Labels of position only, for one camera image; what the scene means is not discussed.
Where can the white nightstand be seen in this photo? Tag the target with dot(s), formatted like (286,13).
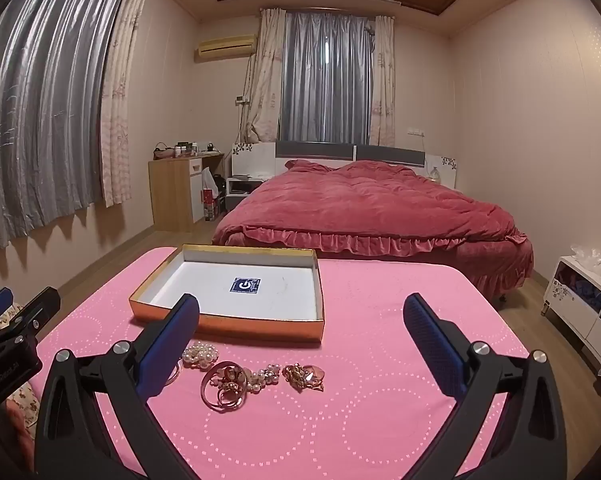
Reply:
(240,191)

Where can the brown handbag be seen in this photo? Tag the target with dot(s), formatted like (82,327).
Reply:
(163,152)

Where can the gold rhinestone brooch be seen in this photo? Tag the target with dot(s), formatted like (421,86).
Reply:
(304,377)

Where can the wooden desk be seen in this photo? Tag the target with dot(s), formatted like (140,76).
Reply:
(173,195)

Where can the white and grey headboard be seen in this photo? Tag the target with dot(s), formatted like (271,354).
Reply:
(390,154)

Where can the large grey curtain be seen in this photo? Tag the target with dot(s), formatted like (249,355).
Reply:
(40,100)

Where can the floral patterned cloth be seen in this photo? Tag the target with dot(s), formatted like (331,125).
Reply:
(23,405)

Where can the gold bangle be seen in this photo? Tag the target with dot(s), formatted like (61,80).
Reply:
(208,395)

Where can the small glass vase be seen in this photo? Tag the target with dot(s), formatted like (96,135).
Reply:
(434,174)

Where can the pink dotted tablecloth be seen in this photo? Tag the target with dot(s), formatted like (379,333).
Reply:
(380,410)

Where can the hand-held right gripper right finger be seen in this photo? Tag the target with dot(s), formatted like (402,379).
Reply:
(433,345)

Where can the grey window curtain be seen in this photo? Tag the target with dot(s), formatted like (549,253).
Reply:
(325,80)

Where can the white plastic bag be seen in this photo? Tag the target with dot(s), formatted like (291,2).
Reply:
(207,179)

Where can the clear plastic bag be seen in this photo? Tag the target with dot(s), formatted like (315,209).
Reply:
(589,259)

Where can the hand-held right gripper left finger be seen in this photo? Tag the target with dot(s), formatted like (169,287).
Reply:
(168,345)

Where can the shallow gold cardboard box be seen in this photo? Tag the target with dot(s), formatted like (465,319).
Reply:
(280,302)

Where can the white floral cabinet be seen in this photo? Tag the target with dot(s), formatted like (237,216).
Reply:
(580,310)

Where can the floral cream curtain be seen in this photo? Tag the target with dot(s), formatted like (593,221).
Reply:
(123,90)
(383,80)
(263,75)

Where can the red paper bag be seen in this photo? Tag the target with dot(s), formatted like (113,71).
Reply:
(209,205)

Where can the wall air conditioner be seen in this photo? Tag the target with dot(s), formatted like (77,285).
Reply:
(225,47)

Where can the bed with red duvet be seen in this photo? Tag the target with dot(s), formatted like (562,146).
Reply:
(360,200)

